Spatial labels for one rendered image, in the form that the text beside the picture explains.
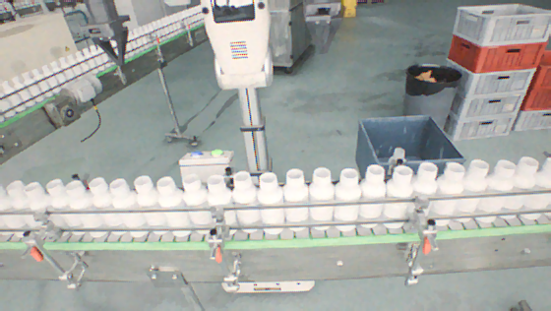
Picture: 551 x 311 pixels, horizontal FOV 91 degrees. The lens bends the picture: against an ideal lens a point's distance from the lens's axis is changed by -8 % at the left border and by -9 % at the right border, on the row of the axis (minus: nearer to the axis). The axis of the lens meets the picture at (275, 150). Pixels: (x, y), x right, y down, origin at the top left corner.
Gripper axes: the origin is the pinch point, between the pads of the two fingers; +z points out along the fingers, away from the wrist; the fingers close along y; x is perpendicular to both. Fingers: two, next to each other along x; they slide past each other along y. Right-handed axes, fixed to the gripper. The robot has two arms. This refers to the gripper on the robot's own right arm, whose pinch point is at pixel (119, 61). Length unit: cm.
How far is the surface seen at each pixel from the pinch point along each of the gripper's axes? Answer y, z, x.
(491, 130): -163, 128, 228
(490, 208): 17, 34, 85
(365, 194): 16, 29, 54
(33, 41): -284, 42, -273
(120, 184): 13.0, 25.6, -3.2
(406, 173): 14, 25, 64
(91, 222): 17.0, 34.7, -13.2
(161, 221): 15.8, 35.9, 5.1
